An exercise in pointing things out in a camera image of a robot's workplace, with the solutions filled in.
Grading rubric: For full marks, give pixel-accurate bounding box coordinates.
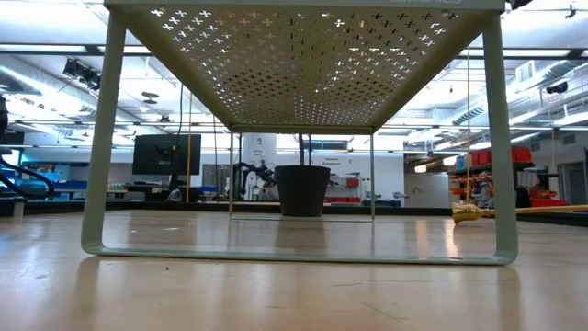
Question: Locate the storage rack with red bins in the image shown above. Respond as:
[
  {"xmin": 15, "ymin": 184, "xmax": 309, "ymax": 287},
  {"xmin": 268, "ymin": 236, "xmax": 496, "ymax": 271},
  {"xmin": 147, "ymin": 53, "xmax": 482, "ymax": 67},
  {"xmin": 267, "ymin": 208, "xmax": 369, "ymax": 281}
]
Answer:
[{"xmin": 447, "ymin": 146, "xmax": 571, "ymax": 208}]

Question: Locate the yellow hanging cable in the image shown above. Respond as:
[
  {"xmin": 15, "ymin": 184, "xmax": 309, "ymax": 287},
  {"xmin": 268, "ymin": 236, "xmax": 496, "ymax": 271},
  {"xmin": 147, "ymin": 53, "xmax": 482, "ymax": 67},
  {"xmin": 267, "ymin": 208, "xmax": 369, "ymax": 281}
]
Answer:
[{"xmin": 465, "ymin": 48, "xmax": 472, "ymax": 204}]

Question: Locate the green perforated metal shelf riser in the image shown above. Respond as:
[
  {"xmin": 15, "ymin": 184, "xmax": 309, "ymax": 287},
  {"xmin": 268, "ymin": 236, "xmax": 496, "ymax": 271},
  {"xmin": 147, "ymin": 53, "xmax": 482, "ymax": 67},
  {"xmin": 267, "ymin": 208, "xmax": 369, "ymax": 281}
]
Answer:
[{"xmin": 80, "ymin": 0, "xmax": 519, "ymax": 267}]

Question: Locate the black ceiling camera mount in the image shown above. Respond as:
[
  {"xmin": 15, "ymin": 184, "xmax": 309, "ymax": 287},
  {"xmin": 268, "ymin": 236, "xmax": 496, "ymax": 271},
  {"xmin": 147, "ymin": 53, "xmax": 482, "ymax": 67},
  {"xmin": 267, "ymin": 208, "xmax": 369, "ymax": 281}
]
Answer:
[{"xmin": 62, "ymin": 58, "xmax": 102, "ymax": 91}]

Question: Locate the black monitor screen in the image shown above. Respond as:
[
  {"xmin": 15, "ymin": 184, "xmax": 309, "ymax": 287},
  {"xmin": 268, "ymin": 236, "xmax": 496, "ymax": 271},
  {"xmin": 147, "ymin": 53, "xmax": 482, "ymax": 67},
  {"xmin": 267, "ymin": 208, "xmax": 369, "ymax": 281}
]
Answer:
[{"xmin": 132, "ymin": 133, "xmax": 202, "ymax": 177}]

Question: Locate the brass candlestick holder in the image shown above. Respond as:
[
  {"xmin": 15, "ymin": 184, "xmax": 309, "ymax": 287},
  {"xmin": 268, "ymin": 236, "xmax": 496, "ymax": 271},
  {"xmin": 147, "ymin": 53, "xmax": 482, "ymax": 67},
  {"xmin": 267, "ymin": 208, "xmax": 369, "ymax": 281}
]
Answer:
[{"xmin": 451, "ymin": 201, "xmax": 588, "ymax": 225}]

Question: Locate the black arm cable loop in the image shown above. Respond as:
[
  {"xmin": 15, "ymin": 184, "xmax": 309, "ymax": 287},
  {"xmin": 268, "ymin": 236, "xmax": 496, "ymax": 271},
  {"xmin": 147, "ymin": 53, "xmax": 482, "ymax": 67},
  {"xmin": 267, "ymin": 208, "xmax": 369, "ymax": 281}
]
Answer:
[{"xmin": 0, "ymin": 154, "xmax": 55, "ymax": 201}]

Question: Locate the black plant pot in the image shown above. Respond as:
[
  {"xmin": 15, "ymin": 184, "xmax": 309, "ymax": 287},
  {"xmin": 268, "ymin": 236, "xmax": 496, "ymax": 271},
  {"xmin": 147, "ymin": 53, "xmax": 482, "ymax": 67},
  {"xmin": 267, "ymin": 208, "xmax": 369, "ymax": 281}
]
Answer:
[{"xmin": 274, "ymin": 165, "xmax": 332, "ymax": 218}]

